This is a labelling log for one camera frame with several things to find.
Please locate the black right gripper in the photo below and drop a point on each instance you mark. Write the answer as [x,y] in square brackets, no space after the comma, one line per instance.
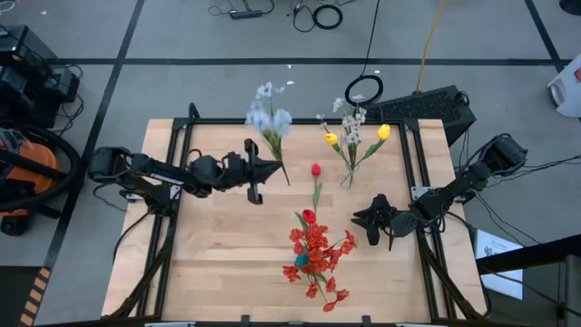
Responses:
[395,222]

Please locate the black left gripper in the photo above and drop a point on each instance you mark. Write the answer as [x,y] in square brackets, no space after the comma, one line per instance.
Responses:
[236,175]

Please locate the red tulip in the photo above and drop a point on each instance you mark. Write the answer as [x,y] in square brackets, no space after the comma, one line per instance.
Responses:
[316,170]
[309,216]

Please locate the pale blue flower bunch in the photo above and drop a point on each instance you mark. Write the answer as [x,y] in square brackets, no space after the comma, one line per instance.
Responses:
[268,120]

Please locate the red flower bunch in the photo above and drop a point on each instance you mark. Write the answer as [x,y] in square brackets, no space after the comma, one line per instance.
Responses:
[333,284]
[318,238]

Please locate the yellow tulip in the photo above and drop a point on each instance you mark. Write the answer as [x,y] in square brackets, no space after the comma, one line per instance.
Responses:
[331,138]
[384,131]

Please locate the blue cut-glass vase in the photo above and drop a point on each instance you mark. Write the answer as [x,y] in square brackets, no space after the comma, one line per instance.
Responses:
[302,261]

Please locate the white blossom spray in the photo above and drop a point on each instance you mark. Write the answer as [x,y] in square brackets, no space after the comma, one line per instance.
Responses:
[351,129]

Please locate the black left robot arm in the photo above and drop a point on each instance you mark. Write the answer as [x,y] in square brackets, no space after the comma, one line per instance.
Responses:
[159,175]

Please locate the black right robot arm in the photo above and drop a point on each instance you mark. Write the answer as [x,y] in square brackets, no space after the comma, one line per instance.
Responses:
[467,181]

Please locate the clear glass vase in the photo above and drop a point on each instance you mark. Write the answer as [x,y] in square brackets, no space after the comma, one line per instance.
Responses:
[349,178]

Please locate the white paper sheet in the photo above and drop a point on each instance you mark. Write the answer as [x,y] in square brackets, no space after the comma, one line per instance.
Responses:
[499,263]

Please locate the black power strip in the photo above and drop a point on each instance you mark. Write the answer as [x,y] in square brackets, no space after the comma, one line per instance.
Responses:
[245,14]

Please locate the black beam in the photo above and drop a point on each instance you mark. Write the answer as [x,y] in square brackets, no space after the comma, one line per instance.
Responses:
[531,252]

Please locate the white container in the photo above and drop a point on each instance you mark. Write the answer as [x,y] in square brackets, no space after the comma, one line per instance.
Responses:
[567,91]

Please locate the orange vacuum cleaner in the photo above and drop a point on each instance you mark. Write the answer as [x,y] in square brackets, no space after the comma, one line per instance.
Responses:
[27,172]

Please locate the black equipment boxes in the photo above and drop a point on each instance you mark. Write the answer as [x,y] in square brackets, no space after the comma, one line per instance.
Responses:
[27,77]

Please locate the black table frame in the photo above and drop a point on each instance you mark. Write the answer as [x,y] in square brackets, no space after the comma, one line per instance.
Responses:
[227,121]

